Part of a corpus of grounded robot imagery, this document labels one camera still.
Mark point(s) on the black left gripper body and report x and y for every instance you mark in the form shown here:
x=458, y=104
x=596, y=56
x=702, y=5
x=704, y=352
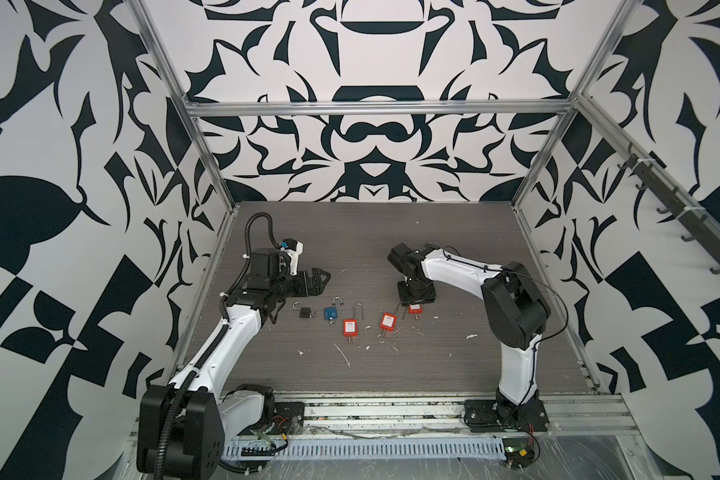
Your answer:
x=287, y=284

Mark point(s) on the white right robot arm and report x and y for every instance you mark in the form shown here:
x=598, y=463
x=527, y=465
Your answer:
x=517, y=313

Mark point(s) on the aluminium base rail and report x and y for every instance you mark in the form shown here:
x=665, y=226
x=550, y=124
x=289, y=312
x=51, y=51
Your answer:
x=373, y=413

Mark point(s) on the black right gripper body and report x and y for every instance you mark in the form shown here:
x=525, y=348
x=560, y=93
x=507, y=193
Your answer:
x=411, y=293

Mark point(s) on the red padlock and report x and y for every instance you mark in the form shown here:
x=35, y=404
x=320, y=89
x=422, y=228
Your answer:
x=388, y=324
x=351, y=324
x=416, y=310

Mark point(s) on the blue padlock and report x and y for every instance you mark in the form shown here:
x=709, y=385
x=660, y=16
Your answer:
x=331, y=313

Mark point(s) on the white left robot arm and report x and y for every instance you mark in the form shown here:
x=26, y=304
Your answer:
x=183, y=426

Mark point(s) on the small black padlock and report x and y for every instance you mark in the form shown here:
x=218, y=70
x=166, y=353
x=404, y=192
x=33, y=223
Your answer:
x=304, y=312

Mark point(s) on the white slotted cable duct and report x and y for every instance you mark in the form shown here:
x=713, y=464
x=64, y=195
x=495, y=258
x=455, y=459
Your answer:
x=302, y=449

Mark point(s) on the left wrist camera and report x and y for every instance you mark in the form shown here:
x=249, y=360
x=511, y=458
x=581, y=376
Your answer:
x=293, y=249

